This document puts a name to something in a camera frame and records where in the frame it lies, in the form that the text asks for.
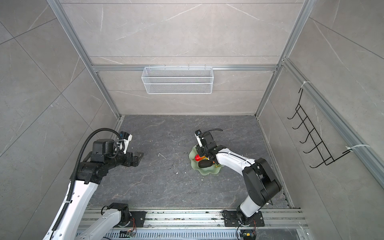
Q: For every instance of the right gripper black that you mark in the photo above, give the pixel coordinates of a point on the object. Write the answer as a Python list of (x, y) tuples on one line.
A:
[(199, 151)]

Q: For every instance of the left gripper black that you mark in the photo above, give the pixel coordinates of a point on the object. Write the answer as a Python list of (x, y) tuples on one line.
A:
[(129, 162)]

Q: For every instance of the red fake strawberry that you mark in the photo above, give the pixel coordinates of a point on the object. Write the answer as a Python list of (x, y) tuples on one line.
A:
[(197, 157)]

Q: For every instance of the dark fake avocado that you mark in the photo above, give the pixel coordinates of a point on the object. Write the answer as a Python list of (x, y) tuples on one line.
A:
[(205, 164)]

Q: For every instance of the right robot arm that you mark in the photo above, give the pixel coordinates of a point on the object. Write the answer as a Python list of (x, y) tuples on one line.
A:
[(261, 182)]

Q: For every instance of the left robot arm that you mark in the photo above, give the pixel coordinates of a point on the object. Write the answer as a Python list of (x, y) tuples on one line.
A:
[(88, 174)]

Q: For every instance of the light green wavy fruit bowl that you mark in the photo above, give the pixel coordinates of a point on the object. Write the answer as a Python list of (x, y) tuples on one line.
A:
[(212, 170)]

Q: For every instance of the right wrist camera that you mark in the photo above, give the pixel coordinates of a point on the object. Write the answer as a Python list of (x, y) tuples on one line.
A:
[(200, 136)]

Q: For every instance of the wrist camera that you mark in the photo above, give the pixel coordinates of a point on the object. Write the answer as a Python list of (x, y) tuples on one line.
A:
[(124, 141), (200, 136)]

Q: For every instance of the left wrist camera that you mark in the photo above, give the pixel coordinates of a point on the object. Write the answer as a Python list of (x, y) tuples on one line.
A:
[(124, 141)]

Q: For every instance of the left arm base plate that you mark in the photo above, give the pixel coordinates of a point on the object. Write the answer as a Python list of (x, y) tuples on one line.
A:
[(135, 218)]

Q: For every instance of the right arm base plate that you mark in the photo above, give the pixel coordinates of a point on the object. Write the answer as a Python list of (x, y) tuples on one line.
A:
[(237, 218)]

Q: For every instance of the white wire mesh basket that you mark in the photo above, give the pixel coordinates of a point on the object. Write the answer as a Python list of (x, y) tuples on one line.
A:
[(178, 80)]

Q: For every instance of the black wire hook rack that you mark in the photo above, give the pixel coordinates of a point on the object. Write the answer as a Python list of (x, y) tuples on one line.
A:
[(313, 136)]

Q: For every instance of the aluminium mounting rail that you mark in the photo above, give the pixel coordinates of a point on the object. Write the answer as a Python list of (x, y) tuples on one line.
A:
[(204, 224)]

